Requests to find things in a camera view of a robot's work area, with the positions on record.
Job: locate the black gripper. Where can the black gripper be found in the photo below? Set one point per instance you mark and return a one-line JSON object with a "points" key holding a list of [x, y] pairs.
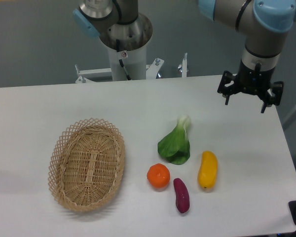
{"points": [[254, 82]]}

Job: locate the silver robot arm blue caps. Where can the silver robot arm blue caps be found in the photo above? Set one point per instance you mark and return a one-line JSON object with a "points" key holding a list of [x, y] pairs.
{"points": [[265, 23]]}

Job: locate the yellow mango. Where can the yellow mango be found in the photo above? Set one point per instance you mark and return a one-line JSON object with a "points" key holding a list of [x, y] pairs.
{"points": [[208, 170]]}

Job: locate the green bok choy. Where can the green bok choy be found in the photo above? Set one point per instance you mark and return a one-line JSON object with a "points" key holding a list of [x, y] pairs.
{"points": [[175, 146]]}

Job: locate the orange tangerine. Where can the orange tangerine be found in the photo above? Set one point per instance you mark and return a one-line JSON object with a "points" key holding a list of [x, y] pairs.
{"points": [[158, 176]]}

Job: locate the purple sweet potato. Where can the purple sweet potato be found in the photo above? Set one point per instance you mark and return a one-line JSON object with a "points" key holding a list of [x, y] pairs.
{"points": [[182, 196]]}

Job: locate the woven wicker basket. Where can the woven wicker basket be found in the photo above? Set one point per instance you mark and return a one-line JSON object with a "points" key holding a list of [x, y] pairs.
{"points": [[87, 164]]}

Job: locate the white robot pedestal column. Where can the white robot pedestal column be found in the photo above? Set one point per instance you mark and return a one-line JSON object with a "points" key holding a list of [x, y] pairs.
{"points": [[127, 48]]}

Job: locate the white metal base frame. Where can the white metal base frame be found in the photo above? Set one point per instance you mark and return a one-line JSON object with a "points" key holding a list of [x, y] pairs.
{"points": [[152, 71]]}

